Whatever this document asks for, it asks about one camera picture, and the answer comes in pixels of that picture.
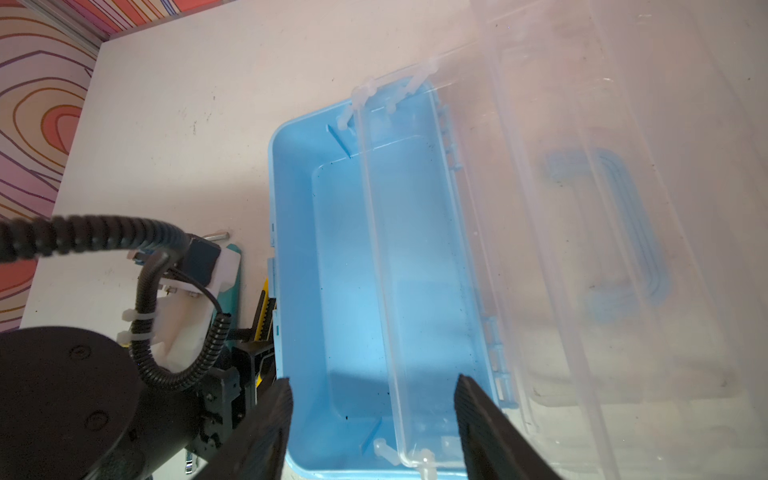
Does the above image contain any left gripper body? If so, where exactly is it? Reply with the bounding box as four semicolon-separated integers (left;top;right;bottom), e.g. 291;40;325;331
188;341;275;461

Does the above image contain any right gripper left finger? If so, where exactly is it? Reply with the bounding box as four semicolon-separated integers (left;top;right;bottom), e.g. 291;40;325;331
195;378;293;480

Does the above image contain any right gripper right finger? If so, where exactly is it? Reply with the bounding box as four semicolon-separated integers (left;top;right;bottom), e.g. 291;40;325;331
454;374;560;480

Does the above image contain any yellow black utility knife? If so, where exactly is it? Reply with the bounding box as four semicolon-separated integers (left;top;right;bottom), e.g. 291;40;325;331
251;280;276;388

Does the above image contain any blue plastic toolbox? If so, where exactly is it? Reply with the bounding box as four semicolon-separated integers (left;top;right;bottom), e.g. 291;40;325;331
269;1;767;479

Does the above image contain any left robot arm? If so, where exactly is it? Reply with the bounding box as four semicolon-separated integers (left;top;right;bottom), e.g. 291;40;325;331
1;326;293;479

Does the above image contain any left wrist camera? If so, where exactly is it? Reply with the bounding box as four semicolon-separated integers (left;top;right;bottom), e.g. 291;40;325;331
149;236;239;372

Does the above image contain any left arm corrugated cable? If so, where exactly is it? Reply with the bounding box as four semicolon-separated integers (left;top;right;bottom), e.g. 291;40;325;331
0;214;233;392

